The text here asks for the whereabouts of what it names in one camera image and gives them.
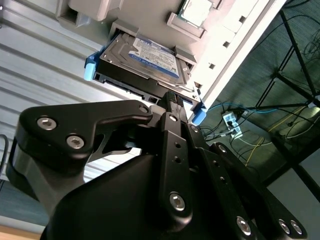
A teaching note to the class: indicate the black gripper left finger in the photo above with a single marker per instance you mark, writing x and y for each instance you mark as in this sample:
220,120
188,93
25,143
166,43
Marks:
75,120

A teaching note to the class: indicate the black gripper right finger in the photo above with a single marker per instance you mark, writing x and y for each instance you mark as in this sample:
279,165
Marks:
225,180

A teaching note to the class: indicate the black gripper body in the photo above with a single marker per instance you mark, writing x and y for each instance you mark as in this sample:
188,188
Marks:
112,205

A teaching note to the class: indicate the hard disk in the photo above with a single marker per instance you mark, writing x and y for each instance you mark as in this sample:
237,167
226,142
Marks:
120,57

